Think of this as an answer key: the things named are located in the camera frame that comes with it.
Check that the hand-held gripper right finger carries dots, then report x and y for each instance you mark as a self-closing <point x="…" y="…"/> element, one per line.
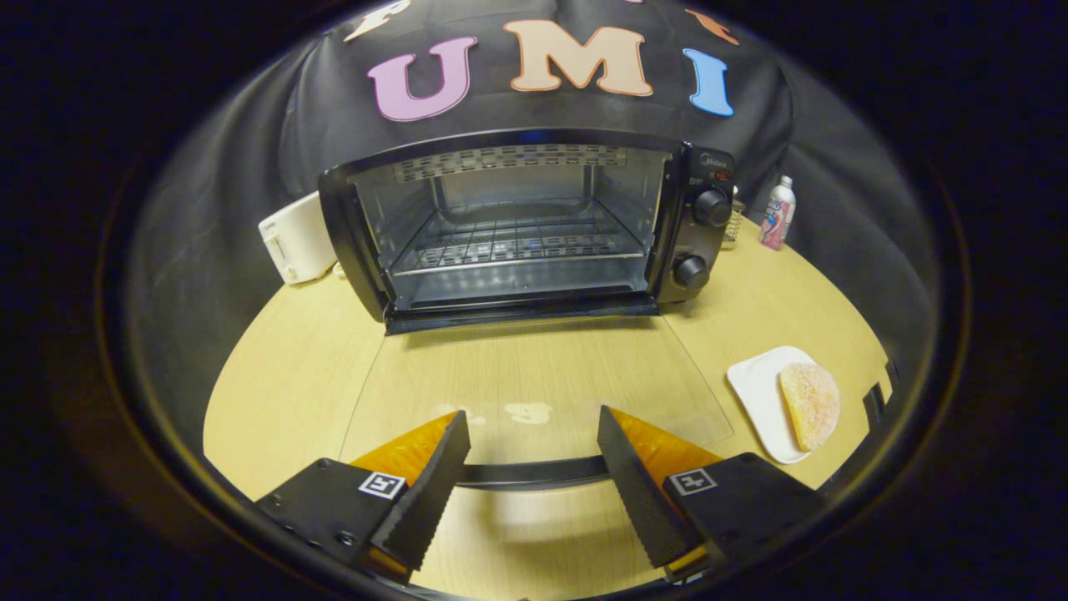
<point x="634" y="492"/>

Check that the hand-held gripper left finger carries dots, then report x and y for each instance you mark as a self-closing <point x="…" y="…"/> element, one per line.
<point x="430" y="492"/>

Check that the black toaster oven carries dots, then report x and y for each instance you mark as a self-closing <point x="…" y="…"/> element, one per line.
<point x="705" y="242"/>

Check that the white bread toaster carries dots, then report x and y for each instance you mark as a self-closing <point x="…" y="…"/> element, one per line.
<point x="296" y="238"/>

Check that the white square plate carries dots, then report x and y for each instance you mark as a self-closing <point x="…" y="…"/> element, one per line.
<point x="759" y="392"/>

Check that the pink and white bottle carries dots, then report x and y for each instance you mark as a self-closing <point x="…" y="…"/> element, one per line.
<point x="776" y="217"/>

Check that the black backdrop cloth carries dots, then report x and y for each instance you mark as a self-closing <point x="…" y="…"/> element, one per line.
<point x="234" y="167"/>

